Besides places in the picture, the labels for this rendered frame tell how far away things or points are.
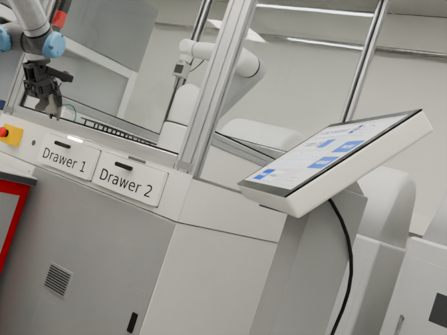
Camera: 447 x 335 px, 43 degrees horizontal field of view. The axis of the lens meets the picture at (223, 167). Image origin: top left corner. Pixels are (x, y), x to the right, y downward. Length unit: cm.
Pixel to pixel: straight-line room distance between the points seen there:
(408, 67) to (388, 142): 397
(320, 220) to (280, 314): 22
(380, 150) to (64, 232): 125
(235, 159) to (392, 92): 328
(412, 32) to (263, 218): 333
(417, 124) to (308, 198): 25
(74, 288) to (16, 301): 29
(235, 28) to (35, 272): 108
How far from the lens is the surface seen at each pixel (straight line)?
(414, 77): 501
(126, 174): 186
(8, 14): 283
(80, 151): 203
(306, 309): 128
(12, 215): 217
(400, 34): 521
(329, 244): 127
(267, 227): 216
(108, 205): 191
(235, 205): 193
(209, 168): 177
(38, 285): 211
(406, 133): 112
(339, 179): 107
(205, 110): 174
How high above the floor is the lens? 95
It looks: 2 degrees up
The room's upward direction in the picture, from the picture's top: 18 degrees clockwise
